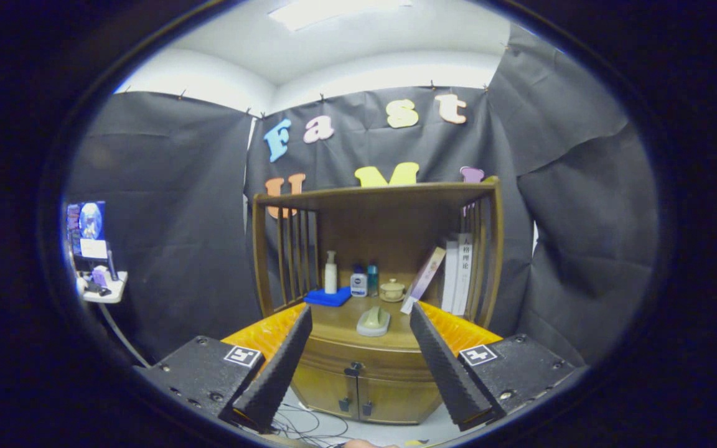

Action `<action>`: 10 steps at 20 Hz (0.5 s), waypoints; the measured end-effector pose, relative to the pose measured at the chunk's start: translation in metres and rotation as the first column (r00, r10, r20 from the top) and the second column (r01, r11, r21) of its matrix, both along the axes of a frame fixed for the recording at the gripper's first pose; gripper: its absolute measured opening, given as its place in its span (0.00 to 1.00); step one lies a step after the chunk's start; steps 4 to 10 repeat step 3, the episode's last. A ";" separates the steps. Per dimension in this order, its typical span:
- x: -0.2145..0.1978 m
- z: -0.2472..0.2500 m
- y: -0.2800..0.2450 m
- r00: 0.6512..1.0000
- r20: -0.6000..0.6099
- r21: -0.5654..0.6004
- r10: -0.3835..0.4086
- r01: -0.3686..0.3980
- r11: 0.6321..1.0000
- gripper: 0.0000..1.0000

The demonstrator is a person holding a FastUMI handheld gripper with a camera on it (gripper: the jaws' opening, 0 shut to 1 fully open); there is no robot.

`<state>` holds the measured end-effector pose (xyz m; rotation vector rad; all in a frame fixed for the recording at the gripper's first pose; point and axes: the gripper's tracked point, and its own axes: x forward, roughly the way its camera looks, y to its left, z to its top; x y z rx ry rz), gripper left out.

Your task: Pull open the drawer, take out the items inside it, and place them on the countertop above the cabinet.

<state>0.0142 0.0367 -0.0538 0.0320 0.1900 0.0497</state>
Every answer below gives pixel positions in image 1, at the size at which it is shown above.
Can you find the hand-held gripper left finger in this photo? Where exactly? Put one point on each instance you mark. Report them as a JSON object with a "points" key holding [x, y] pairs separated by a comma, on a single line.
{"points": [[281, 367]]}

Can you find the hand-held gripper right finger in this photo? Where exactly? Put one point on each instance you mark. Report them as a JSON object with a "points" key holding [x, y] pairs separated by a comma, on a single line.
{"points": [[449, 373]]}

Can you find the wooden cabinet door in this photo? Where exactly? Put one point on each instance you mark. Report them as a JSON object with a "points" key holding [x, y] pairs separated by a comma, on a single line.
{"points": [[324, 398], [399, 407]]}

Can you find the wooden countertop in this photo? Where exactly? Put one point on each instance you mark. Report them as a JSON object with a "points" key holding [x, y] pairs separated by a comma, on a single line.
{"points": [[340, 326]]}

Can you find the wooden cabinet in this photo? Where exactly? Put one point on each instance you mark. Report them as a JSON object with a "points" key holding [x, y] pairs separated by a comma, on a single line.
{"points": [[389, 230]]}

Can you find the blue folded cloth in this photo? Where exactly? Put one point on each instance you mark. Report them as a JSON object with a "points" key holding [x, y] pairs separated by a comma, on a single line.
{"points": [[327, 297]]}

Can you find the purple book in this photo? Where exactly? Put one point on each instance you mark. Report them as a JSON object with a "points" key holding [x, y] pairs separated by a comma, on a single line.
{"points": [[424, 280]]}

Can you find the beige lidded teacup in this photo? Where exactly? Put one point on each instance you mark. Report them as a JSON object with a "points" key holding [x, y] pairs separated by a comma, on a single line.
{"points": [[392, 291]]}

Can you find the white book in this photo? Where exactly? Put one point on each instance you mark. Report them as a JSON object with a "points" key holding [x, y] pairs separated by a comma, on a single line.
{"points": [[464, 274]]}

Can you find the white pump bottle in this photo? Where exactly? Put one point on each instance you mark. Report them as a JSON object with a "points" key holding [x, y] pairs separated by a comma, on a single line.
{"points": [[331, 277]]}

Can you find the white lotion bottle blue cap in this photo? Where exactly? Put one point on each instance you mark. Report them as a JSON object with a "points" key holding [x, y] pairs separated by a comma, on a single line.
{"points": [[359, 285]]}

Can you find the blue transparent bottle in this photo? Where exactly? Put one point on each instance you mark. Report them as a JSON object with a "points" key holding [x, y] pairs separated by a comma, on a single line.
{"points": [[373, 280]]}

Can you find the computer monitor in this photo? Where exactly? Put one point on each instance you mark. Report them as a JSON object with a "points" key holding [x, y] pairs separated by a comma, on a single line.
{"points": [[88, 224]]}

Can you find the ceiling light panel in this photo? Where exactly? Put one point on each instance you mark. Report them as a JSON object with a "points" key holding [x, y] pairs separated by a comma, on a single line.
{"points": [[333, 11]]}

